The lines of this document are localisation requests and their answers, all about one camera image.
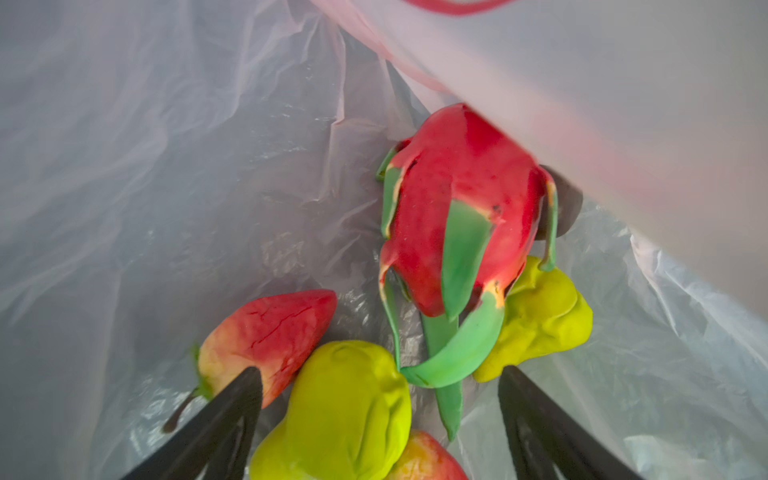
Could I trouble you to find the pink printed plastic bag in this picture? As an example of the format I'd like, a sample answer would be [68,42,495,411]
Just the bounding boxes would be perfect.
[1,1,767,479]

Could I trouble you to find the green yellow starfruit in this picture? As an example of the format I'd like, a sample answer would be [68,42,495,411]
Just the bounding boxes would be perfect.
[472,256,594,383]

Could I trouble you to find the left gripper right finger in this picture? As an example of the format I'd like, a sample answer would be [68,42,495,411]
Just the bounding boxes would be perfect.
[498,365,639,479]

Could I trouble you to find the red mango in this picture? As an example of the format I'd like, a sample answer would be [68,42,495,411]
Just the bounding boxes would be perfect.
[386,430,468,480]

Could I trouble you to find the dark purple plum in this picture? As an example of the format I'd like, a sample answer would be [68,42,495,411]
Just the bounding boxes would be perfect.
[535,165,583,241]

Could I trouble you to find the pink dragon fruit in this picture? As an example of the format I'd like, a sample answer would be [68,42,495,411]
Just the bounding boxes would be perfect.
[377,103,559,438]

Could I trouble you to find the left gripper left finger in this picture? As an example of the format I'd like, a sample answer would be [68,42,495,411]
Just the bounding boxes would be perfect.
[125,367,263,479]

